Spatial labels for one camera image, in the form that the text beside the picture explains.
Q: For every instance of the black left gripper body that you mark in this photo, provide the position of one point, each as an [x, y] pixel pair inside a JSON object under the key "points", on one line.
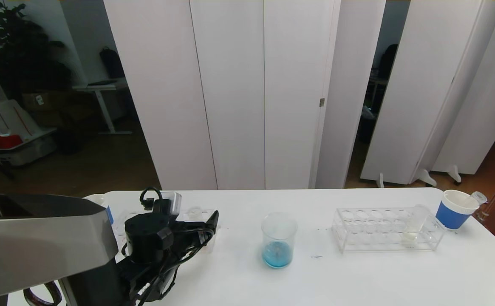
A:
{"points": [[199, 230]]}

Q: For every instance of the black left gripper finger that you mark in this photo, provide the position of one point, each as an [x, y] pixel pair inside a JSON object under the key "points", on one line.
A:
{"points": [[212, 221]]}

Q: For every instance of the test tube with red liquid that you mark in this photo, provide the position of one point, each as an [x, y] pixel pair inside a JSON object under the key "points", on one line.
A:
{"points": [[195, 211]]}

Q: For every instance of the test tube with yellowish liquid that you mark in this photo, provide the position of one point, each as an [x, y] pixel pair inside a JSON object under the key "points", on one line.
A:
{"points": [[412, 233]]}

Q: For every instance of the clear plastic test tube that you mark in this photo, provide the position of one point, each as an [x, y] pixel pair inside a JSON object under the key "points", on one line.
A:
{"points": [[479, 197]]}

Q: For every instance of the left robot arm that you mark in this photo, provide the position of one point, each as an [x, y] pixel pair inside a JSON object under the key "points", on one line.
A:
{"points": [[39, 238]]}

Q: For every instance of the clear acrylic test tube rack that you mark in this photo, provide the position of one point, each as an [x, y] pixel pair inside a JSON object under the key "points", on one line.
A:
{"points": [[213, 244], [383, 238]]}

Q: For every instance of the clear glass beaker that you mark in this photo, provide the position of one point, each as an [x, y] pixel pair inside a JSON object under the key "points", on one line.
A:
{"points": [[278, 253]]}

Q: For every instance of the blue and white paper cup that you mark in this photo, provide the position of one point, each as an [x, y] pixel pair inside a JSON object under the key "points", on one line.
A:
{"points": [[96, 199], [450, 215]]}

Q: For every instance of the white folding partition with hinge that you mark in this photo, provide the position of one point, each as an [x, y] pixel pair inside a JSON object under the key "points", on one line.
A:
{"points": [[230, 85]]}

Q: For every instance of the black floor bin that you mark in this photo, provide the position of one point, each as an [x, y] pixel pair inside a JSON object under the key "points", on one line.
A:
{"points": [[66, 140]]}

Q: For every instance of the white standing desk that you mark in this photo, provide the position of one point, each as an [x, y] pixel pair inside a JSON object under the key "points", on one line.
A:
{"points": [[100, 87]]}

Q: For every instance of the black backpack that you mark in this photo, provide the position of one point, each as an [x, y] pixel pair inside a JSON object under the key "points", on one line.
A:
{"points": [[111, 63]]}

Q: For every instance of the brown cardboard box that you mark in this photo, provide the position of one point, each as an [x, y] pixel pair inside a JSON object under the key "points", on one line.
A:
{"points": [[39, 101]]}

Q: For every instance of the white machine base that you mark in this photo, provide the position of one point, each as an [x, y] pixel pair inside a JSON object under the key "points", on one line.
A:
{"points": [[11, 123]]}

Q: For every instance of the black chair behind partitions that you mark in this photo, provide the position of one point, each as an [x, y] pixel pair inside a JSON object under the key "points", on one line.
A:
{"points": [[387, 61]]}

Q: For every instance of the white folding partition with feet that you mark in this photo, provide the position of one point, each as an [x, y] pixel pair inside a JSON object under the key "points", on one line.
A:
{"points": [[421, 85]]}

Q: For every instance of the dark green potted plant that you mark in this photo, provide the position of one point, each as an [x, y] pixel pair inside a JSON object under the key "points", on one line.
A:
{"points": [[22, 51]]}

